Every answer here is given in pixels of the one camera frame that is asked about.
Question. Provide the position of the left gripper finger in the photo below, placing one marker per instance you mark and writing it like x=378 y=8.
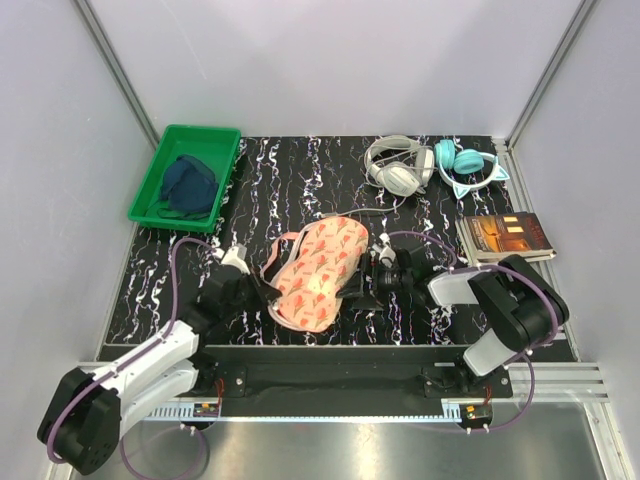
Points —
x=267 y=276
x=264 y=295

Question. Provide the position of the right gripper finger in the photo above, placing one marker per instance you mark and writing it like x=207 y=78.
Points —
x=364 y=265
x=357 y=293

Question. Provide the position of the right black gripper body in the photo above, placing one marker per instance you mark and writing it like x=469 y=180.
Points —
x=396 y=280

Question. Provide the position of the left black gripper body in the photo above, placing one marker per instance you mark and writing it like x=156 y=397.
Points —
x=247 y=298

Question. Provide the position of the pink mesh laundry bag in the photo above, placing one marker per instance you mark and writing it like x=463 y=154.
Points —
x=323 y=258

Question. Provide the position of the navy blue bra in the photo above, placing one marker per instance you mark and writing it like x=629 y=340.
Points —
x=188 y=190

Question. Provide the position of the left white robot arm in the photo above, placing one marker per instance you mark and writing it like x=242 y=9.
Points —
x=90 y=412

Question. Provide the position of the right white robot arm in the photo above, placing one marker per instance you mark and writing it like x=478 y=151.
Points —
x=523 y=311

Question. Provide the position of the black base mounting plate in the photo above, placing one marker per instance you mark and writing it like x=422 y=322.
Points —
x=330 y=375

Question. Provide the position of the dark hardcover book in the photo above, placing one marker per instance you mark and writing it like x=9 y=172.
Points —
x=491 y=238

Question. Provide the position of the white over-ear headphones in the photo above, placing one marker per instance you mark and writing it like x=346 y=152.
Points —
x=400 y=165

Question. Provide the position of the teal cat-ear headphones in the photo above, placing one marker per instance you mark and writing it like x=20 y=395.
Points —
x=449 y=159

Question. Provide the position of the green plastic bin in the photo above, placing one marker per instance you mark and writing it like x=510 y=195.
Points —
x=216 y=147

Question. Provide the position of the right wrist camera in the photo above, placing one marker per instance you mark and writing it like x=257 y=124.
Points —
x=385 y=253

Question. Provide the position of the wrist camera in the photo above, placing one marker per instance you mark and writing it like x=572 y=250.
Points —
x=385 y=253
x=235 y=257

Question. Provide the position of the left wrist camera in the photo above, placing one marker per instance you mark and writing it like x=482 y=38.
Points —
x=235 y=257

